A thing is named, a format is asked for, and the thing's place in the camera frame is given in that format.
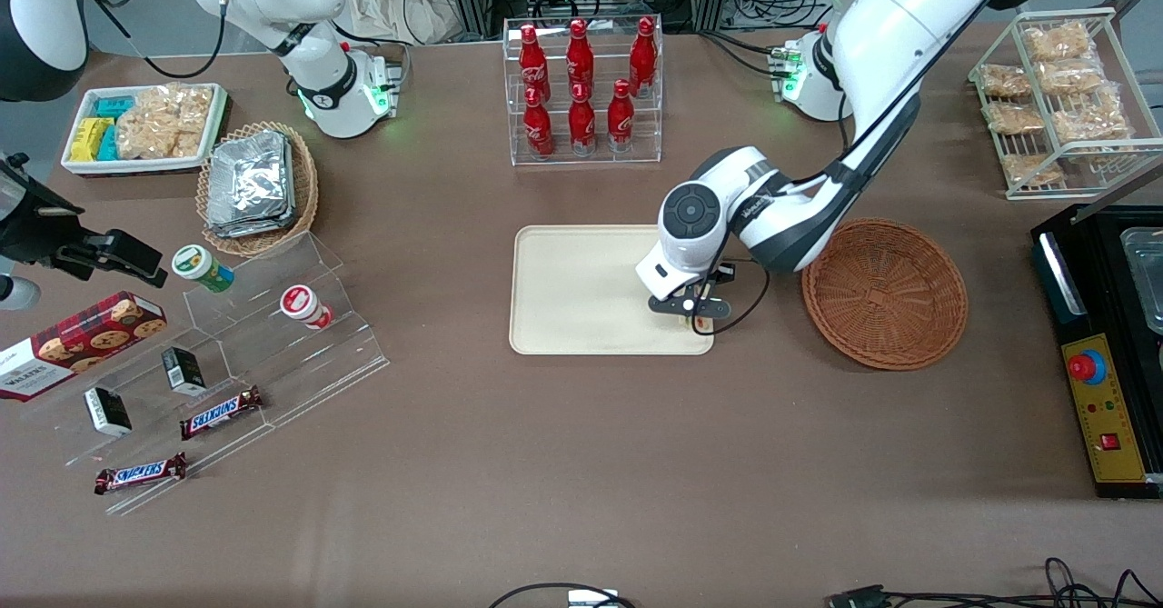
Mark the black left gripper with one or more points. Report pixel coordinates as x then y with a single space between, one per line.
722 274

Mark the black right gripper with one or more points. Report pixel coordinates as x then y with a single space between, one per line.
41 234

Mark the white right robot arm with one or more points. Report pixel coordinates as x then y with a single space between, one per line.
320 72

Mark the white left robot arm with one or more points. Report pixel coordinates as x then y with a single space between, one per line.
895 22

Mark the beige plastic tray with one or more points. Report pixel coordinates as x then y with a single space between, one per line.
581 290

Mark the white rectangular snack tray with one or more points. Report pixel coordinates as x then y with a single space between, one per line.
82 166

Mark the oval brown wicker basket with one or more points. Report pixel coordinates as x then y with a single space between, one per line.
305 190

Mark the round brown wicker basket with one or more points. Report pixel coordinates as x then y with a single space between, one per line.
886 294

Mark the red tartan cookie box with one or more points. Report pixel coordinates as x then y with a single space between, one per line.
82 343

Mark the green lid snack cup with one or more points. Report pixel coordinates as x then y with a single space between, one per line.
200 267

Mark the teal snack pack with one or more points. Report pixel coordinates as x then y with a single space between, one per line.
114 106
109 144

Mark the yellow snack pack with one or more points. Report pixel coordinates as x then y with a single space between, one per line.
89 139

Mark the small black box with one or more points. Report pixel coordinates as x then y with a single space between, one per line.
184 370
107 411

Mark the clear bag of crackers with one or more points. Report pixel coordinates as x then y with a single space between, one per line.
165 122

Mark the silver foil packs stack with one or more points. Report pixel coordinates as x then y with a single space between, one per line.
250 185

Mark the clear acrylic bottle rack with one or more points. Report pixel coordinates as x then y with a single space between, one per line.
589 158

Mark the brown Snickers bar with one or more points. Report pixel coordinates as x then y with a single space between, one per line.
221 413
141 473

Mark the red cola bottle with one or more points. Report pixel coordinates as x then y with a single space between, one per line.
531 63
621 119
581 124
580 58
538 128
643 55

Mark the red lid snack cup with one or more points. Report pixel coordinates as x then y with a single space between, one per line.
302 304

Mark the clear acrylic stepped display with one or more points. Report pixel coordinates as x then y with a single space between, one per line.
309 363

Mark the clear bag of fried snacks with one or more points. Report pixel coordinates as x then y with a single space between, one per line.
1003 79
1090 123
1072 74
1031 168
1013 117
1058 42

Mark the red emergency stop button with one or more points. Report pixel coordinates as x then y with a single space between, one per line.
1084 367

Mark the black machine with yellow panel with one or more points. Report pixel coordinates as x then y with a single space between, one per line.
1090 317

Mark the clear glass container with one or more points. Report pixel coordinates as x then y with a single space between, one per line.
1147 272

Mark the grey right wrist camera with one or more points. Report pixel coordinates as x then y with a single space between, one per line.
16 293

